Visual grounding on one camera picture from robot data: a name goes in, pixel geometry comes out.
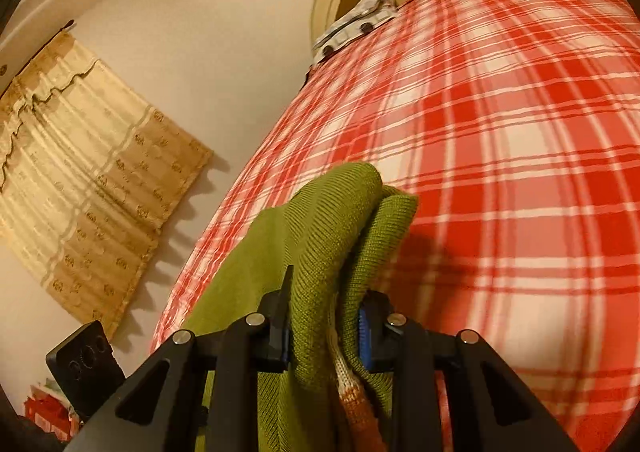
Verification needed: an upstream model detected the black white patterned pillow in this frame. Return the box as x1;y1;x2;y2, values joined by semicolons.
312;0;399;64

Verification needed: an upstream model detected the green sweater with orange stripes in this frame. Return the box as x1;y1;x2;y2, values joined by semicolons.
187;163;420;452

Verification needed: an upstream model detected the red box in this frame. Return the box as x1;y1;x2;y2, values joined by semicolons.
25;379;83;441

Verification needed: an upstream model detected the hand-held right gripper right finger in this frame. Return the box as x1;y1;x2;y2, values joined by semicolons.
357;293;581;452

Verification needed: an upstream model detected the beige patterned curtain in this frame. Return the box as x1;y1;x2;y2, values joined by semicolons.
0;29;215;341

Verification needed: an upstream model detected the red plaid bed sheet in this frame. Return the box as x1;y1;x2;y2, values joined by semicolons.
150;0;640;452

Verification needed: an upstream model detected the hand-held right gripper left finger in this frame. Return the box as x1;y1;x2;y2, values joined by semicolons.
65;266;294;452

